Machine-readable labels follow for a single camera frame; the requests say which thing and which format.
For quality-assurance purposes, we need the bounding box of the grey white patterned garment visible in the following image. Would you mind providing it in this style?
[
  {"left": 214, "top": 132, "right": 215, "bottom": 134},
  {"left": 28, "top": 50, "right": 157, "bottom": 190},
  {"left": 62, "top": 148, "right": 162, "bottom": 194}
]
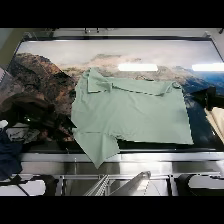
[{"left": 4, "top": 121, "right": 42, "bottom": 144}]

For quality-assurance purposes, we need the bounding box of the cream garment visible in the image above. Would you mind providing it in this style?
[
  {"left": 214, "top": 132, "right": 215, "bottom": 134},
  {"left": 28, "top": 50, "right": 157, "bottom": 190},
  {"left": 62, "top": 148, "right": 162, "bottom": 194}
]
[{"left": 203, "top": 106, "right": 224, "bottom": 145}]

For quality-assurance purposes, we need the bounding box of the light green polo shirt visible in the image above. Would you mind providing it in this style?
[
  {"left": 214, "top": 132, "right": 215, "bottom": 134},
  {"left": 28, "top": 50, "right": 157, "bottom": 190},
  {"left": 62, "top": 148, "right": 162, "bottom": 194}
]
[{"left": 70, "top": 67, "right": 195, "bottom": 170}]

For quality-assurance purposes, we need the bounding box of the navy blue garment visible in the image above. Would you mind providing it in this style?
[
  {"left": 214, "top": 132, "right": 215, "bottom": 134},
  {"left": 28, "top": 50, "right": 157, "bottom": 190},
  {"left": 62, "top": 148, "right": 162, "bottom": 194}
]
[{"left": 0, "top": 127, "right": 24, "bottom": 182}]

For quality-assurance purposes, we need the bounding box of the silver frame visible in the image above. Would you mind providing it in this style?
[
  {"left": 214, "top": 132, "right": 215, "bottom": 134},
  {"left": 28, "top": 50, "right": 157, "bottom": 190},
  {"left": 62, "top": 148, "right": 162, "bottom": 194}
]
[{"left": 0, "top": 30, "right": 224, "bottom": 197}]

